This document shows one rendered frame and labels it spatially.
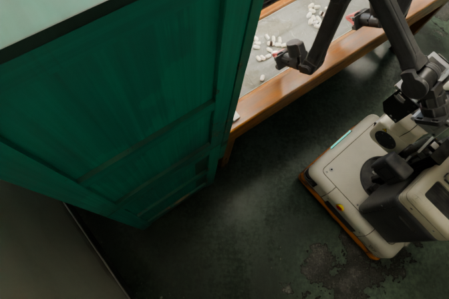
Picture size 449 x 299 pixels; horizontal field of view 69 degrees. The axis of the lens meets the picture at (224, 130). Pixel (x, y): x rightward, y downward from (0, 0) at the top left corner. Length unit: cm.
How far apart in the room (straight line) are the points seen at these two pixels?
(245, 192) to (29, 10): 185
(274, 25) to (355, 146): 88
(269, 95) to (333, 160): 70
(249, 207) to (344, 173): 61
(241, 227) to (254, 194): 22
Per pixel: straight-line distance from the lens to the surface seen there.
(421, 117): 125
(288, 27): 179
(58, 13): 44
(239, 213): 213
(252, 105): 149
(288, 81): 158
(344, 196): 202
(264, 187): 218
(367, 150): 215
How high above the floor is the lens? 210
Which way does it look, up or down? 69 degrees down
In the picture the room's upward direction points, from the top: 12 degrees clockwise
